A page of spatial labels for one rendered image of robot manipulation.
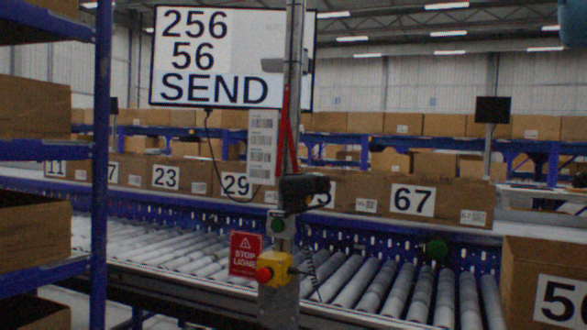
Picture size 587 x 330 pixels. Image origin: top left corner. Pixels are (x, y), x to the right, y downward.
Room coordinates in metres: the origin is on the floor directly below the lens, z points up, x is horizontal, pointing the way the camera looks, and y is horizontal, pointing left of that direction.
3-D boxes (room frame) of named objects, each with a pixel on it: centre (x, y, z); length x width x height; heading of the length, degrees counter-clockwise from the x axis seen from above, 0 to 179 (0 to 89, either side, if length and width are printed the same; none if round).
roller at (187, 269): (1.41, 0.26, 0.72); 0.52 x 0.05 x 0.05; 158
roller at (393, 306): (1.16, -0.34, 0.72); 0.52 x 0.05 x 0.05; 158
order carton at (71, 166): (2.30, 1.24, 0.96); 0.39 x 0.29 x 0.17; 68
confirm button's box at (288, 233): (0.98, 0.03, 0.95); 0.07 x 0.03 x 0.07; 68
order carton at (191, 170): (2.00, 0.51, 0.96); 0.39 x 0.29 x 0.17; 67
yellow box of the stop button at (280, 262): (0.94, 0.01, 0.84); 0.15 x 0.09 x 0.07; 68
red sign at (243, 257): (1.02, 0.10, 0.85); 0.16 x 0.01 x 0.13; 68
